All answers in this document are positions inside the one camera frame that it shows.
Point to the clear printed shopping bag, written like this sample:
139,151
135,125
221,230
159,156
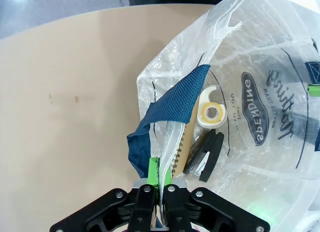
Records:
250,42

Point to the black stapler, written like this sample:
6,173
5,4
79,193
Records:
212,154

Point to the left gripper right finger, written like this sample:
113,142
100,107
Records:
178,209

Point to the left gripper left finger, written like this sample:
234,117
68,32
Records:
143,209

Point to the wooden ruler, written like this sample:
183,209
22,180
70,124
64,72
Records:
186,142

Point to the white tape dispenser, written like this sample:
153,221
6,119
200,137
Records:
203,98

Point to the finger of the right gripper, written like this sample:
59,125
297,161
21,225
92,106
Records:
313,90

